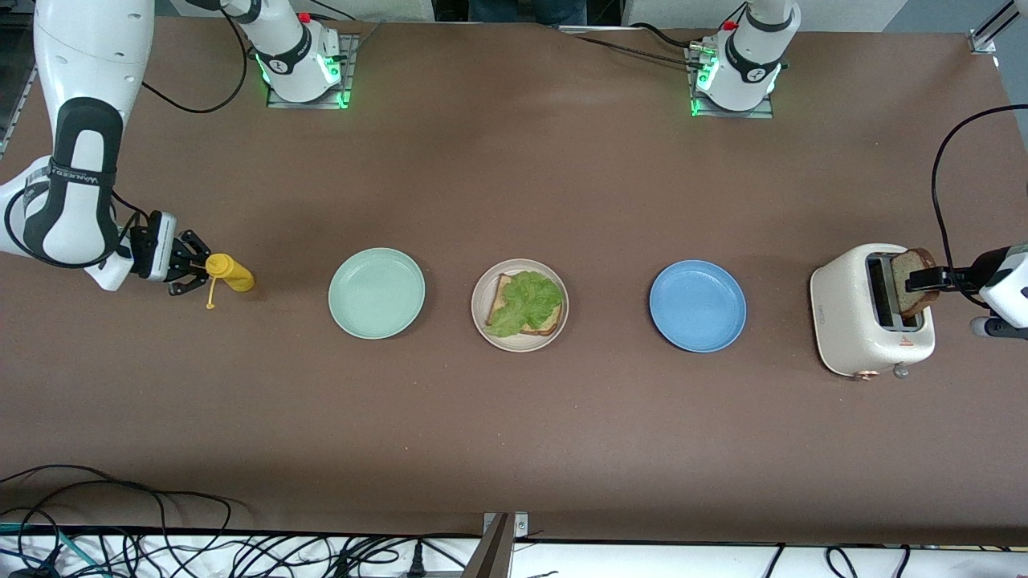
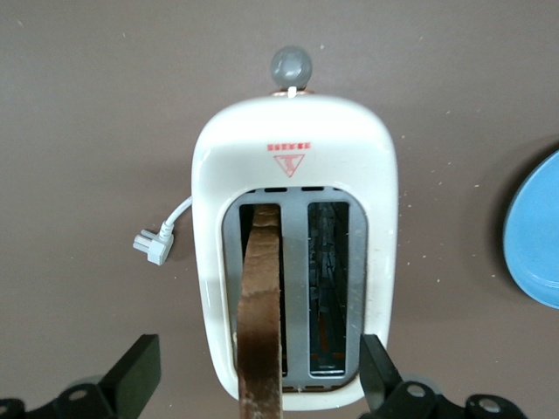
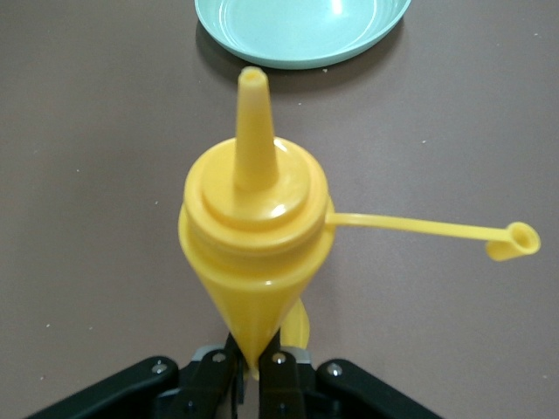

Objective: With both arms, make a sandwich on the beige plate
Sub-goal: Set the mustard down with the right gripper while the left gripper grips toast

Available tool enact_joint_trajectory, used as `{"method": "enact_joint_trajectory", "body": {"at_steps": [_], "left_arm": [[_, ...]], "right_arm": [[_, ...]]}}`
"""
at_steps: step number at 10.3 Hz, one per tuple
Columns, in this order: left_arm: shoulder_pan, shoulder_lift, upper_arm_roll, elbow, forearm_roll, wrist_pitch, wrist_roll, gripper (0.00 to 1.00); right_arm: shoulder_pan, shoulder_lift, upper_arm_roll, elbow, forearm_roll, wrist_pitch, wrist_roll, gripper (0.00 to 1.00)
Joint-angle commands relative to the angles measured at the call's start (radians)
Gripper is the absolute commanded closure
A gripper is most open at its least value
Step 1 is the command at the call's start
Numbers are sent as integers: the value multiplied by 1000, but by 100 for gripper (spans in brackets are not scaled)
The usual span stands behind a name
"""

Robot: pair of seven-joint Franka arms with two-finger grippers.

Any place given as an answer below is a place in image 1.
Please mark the black power plug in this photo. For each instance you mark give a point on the black power plug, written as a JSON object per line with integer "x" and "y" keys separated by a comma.
{"x": 417, "y": 562}

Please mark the aluminium profile rail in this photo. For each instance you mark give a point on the aluminium profile rail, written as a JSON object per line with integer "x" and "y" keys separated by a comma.
{"x": 981, "y": 42}

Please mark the beige round plate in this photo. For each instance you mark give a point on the beige round plate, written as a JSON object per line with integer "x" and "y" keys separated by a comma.
{"x": 482, "y": 317}

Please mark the blue round plate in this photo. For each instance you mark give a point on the blue round plate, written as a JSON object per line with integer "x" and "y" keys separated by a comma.
{"x": 697, "y": 306}

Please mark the brown toast bread slice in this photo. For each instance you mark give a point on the brown toast bread slice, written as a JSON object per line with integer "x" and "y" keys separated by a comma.
{"x": 911, "y": 261}
{"x": 496, "y": 293}

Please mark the aluminium frame rack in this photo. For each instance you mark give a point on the aluminium frame rack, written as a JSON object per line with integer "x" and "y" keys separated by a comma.
{"x": 12, "y": 80}

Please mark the mint green round plate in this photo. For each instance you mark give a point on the mint green round plate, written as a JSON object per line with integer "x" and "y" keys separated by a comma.
{"x": 376, "y": 293}

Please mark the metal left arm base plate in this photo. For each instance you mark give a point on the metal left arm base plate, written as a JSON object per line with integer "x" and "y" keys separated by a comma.
{"x": 735, "y": 114}

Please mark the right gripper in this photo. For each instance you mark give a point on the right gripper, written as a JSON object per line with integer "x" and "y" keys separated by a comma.
{"x": 143, "y": 247}

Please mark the small metal bracket plate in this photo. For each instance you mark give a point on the small metal bracket plate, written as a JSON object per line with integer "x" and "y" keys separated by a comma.
{"x": 520, "y": 526}

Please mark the yellow mustard squeeze bottle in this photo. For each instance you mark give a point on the yellow mustard squeeze bottle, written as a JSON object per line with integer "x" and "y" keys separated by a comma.
{"x": 233, "y": 273}

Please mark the white two-slot toaster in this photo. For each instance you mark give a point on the white two-slot toaster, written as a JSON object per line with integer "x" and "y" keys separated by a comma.
{"x": 843, "y": 321}

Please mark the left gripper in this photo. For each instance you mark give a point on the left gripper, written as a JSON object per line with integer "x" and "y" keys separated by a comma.
{"x": 957, "y": 278}

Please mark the person in blue jeans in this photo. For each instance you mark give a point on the person in blue jeans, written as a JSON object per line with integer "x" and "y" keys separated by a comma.
{"x": 530, "y": 10}

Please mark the grey metal post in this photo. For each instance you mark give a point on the grey metal post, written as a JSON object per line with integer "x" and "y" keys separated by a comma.
{"x": 491, "y": 554}

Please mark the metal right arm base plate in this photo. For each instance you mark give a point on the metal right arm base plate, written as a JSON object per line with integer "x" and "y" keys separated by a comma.
{"x": 350, "y": 64}

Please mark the green lettuce leaf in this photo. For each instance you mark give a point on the green lettuce leaf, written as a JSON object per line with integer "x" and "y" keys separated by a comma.
{"x": 526, "y": 301}

